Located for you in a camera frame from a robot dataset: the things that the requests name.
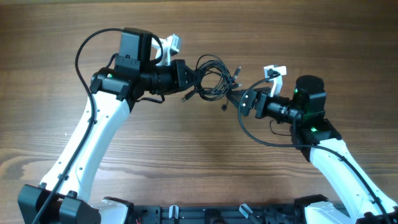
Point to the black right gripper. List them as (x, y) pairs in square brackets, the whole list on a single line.
[(250, 102)]

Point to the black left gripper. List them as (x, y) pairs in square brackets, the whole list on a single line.
[(178, 66)]

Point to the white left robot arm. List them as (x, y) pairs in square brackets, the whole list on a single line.
[(144, 63)]

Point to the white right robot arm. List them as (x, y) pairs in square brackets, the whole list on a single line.
[(323, 146)]

